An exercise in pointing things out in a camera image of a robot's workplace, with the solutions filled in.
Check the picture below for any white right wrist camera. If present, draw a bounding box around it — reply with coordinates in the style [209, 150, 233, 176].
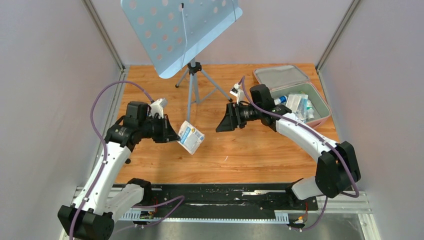
[229, 83, 246, 104]

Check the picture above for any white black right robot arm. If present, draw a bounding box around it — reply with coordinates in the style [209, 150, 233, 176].
[215, 84, 361, 209]

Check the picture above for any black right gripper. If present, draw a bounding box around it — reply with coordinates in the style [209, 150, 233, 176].
[216, 102, 262, 133]

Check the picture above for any white pad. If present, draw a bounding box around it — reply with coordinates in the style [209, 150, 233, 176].
[285, 94, 300, 113]

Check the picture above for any white blue gauze packet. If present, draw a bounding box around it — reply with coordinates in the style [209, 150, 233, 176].
[177, 120, 205, 155]

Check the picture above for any large blue cotton packet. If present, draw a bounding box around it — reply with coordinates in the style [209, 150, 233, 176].
[296, 94, 309, 123]

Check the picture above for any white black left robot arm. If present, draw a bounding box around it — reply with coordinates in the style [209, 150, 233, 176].
[57, 98, 180, 240]

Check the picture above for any white blue bottle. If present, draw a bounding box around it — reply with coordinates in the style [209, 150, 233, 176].
[274, 95, 288, 106]

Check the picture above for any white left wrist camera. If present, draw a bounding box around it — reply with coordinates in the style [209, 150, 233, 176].
[149, 98, 168, 119]

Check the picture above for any white green medicine bottle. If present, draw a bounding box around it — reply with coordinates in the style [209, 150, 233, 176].
[306, 99, 315, 121]

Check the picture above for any pink medicine kit case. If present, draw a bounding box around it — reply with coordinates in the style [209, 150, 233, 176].
[253, 64, 332, 128]

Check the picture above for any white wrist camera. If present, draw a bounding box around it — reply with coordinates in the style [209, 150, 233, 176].
[229, 83, 246, 104]
[149, 98, 168, 119]

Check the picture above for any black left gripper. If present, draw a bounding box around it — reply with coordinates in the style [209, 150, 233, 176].
[138, 114, 181, 143]

